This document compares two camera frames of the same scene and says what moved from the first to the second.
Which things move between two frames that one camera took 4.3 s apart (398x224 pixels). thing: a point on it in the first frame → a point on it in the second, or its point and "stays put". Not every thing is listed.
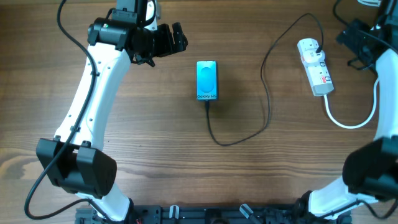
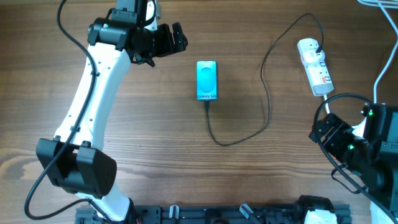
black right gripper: [350, 36] → [339, 130]
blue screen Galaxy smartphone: [206, 79] stays put
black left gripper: [166, 47] stays put
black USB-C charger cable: [318, 51] stays put
